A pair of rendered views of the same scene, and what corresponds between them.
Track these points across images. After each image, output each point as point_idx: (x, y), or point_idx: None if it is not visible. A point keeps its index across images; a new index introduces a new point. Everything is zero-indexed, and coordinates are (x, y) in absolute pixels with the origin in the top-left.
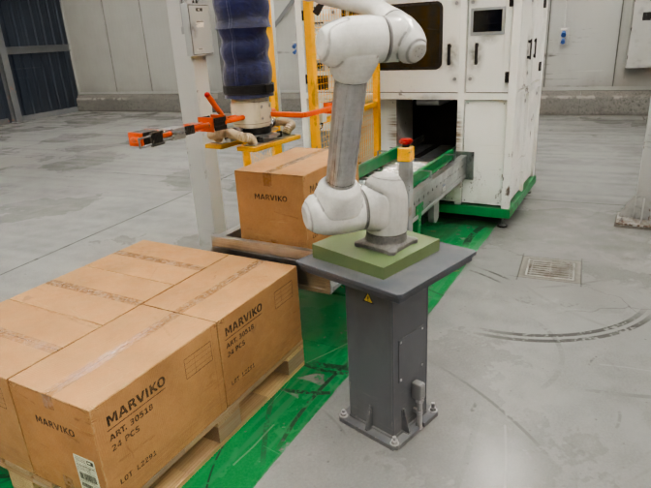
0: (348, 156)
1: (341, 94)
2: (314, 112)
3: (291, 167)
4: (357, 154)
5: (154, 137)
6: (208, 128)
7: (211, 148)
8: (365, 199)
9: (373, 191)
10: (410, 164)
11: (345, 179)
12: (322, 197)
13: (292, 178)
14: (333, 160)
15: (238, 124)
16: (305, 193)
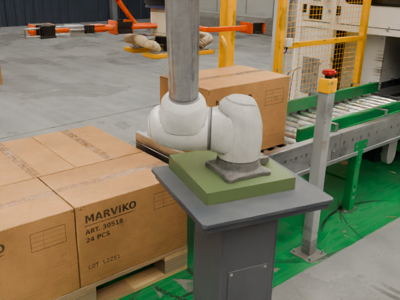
0: (181, 69)
1: (167, 2)
2: (221, 28)
3: (209, 80)
4: (194, 69)
5: (44, 31)
6: (113, 30)
7: (127, 51)
8: (209, 119)
9: (220, 112)
10: (329, 96)
11: (181, 94)
12: (161, 108)
13: (199, 90)
14: (169, 72)
15: (152, 31)
16: (209, 106)
